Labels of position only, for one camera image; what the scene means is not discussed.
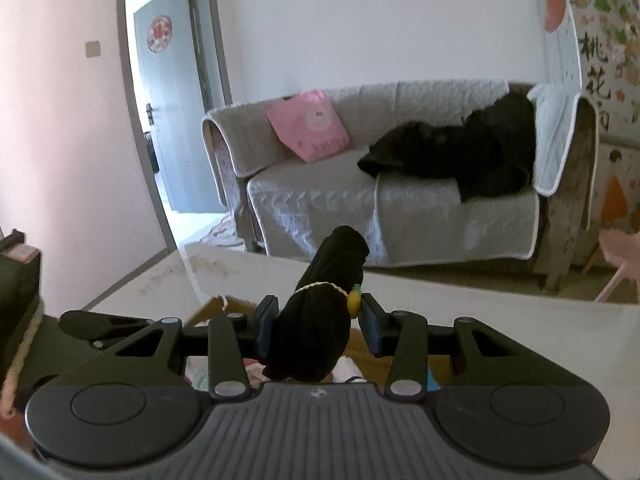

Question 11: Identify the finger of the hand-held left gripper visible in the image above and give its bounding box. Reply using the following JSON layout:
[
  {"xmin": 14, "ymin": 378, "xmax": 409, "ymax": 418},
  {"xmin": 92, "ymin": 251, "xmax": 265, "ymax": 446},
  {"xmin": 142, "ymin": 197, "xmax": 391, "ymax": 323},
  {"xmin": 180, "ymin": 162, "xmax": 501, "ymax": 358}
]
[{"xmin": 58, "ymin": 309, "xmax": 157, "ymax": 356}]

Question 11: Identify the black sock with yellow band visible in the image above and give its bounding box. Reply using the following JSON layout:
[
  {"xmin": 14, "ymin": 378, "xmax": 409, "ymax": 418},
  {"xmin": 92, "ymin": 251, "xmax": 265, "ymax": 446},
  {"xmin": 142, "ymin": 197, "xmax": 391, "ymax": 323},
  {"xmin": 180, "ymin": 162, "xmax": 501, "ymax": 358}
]
[{"xmin": 262, "ymin": 226, "xmax": 371, "ymax": 384}]

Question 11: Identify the white quilted armrest cover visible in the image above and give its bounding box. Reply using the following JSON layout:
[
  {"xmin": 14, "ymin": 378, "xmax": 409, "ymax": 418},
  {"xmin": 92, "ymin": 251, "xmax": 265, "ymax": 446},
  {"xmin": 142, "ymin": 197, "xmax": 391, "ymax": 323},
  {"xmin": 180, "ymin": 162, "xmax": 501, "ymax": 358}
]
[{"xmin": 527, "ymin": 82, "xmax": 596, "ymax": 197}]

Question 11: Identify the round red door decoration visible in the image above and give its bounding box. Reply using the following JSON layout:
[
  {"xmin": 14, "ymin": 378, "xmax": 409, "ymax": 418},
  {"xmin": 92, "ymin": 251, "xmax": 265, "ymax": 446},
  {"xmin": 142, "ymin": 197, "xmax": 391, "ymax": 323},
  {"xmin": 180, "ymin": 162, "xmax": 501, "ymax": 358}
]
[{"xmin": 146, "ymin": 15, "xmax": 174, "ymax": 54}]

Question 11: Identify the black clothing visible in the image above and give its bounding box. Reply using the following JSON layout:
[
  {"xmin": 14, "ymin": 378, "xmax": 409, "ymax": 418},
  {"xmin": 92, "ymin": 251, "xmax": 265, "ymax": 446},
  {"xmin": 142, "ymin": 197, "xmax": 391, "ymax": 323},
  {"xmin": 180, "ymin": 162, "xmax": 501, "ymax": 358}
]
[{"xmin": 357, "ymin": 92, "xmax": 537, "ymax": 204}]

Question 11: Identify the grey door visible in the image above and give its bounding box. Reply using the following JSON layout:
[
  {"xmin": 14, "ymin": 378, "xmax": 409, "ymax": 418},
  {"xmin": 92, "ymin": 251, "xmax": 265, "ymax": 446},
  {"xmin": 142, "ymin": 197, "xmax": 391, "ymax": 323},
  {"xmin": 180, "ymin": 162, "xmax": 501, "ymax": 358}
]
[{"xmin": 132, "ymin": 0, "xmax": 224, "ymax": 214}]

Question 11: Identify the grey quilted sofa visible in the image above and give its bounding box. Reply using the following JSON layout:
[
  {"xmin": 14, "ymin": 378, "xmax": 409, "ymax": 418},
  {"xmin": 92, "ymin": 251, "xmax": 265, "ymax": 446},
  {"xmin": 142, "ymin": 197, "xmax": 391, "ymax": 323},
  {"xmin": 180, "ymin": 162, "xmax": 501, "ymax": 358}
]
[{"xmin": 201, "ymin": 79, "xmax": 601, "ymax": 294}]

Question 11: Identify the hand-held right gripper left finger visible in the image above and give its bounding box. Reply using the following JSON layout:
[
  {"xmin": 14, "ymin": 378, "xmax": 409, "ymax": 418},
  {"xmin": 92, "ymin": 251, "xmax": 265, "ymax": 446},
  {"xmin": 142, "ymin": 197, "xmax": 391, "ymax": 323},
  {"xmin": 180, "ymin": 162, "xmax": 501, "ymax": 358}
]
[{"xmin": 47, "ymin": 295, "xmax": 279, "ymax": 402}]

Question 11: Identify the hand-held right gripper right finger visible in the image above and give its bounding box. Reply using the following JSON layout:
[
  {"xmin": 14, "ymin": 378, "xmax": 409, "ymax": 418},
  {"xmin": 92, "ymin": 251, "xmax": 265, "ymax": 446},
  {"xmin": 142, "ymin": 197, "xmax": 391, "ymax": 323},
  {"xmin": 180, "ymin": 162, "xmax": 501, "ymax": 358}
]
[{"xmin": 360, "ymin": 293, "xmax": 594, "ymax": 402}]

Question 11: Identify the pink plastic chair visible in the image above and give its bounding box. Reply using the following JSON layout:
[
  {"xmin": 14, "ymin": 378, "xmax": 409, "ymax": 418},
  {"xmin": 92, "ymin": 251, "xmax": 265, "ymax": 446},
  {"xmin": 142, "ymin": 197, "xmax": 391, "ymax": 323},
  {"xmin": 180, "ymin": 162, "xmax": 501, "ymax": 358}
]
[{"xmin": 582, "ymin": 227, "xmax": 640, "ymax": 305}]

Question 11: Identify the brown cardboard box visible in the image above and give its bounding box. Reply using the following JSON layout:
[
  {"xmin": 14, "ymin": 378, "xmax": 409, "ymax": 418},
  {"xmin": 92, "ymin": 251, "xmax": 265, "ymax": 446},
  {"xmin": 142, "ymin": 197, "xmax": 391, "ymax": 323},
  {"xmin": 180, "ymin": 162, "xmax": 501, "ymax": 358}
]
[{"xmin": 186, "ymin": 295, "xmax": 401, "ymax": 361}]

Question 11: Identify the pink printed cushion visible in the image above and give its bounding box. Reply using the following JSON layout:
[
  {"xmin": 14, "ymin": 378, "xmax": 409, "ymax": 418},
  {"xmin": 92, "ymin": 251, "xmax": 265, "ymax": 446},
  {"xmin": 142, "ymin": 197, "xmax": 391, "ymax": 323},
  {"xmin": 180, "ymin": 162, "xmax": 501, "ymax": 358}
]
[{"xmin": 266, "ymin": 89, "xmax": 350, "ymax": 164}]

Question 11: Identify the patterned floor rug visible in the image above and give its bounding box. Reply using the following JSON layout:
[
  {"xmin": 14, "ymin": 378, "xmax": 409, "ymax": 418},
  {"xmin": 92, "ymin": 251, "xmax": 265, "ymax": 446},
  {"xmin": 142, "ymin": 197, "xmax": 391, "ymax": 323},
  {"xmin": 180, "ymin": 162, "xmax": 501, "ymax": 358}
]
[{"xmin": 205, "ymin": 212, "xmax": 241, "ymax": 249}]

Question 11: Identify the floral covered refrigerator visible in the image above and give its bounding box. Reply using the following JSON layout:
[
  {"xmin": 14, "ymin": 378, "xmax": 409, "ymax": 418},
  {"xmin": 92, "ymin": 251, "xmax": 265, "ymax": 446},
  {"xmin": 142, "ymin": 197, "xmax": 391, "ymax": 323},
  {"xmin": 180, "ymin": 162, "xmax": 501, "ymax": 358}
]
[{"xmin": 532, "ymin": 0, "xmax": 640, "ymax": 269}]

